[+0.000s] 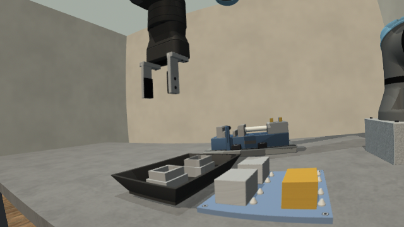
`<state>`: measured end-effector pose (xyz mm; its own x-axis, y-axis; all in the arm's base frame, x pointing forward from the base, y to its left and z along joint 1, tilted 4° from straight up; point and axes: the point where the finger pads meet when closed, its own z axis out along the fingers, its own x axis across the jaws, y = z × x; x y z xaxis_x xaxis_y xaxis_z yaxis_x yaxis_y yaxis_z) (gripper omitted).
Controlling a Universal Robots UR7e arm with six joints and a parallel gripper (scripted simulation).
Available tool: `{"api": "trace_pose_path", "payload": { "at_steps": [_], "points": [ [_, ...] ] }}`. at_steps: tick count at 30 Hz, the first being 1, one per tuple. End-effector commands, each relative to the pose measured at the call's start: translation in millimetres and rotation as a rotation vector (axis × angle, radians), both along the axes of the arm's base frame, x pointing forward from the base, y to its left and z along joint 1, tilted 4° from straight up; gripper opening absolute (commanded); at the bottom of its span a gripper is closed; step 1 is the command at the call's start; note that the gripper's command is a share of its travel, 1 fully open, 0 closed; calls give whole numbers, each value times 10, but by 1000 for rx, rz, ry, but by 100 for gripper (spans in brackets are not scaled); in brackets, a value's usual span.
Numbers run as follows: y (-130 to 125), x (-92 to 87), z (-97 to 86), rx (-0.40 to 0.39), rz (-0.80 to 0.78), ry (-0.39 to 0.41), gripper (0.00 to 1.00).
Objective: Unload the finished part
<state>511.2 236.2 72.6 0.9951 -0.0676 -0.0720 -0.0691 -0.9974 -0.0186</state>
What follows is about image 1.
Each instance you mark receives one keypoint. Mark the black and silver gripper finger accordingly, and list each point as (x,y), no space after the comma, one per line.
(173,71)
(146,78)

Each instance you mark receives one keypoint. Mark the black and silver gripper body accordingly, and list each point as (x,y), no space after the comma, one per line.
(166,28)

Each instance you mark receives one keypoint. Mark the yellow-orange block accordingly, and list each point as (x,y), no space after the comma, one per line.
(300,189)

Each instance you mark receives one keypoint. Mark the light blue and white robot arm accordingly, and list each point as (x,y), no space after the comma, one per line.
(392,47)

